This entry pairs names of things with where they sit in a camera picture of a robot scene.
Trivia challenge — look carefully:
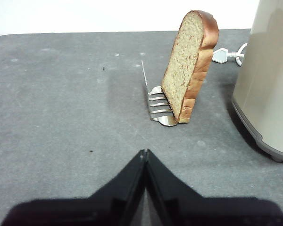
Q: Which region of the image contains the cream toaster with chrome top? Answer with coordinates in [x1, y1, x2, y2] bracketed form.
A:
[231, 0, 283, 163]

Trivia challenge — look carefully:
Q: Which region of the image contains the white power cable with plug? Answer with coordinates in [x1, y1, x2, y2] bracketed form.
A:
[211, 42, 248, 68]

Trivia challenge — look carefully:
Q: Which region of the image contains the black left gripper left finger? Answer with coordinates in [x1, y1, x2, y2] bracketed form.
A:
[1, 149, 147, 226]

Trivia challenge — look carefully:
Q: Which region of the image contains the metal toast rack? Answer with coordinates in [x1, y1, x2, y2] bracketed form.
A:
[141, 60, 180, 127]

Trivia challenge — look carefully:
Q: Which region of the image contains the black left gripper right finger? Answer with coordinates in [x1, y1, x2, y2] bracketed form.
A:
[145, 148, 283, 226]

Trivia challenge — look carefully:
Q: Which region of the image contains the brown bread slice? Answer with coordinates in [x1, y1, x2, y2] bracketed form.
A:
[160, 9, 220, 124]

